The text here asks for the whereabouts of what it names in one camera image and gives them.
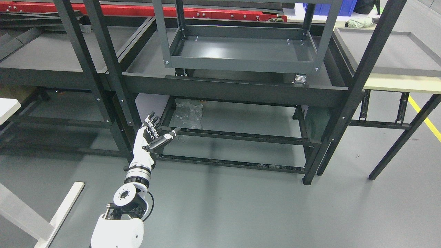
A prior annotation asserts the red metal beam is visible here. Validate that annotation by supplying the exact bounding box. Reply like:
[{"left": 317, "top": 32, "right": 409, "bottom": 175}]
[{"left": 0, "top": 0, "right": 287, "bottom": 22}]

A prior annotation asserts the grey metal cart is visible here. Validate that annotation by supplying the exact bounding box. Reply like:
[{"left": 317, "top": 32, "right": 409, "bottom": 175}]
[{"left": 153, "top": 0, "right": 343, "bottom": 74}]

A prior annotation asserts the clear plastic bag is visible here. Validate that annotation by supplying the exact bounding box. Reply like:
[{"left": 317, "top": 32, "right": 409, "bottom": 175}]
[{"left": 171, "top": 101, "right": 204, "bottom": 129}]

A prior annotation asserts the black metal shelf rack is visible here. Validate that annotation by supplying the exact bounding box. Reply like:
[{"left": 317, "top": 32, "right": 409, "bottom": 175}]
[{"left": 1, "top": 0, "right": 440, "bottom": 185}]

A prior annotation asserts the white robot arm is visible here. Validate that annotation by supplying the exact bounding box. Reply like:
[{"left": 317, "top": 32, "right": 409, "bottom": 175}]
[{"left": 90, "top": 165, "right": 155, "bottom": 248}]

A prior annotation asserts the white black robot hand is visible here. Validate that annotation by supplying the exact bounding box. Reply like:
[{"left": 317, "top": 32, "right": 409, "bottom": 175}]
[{"left": 125, "top": 111, "right": 181, "bottom": 171}]

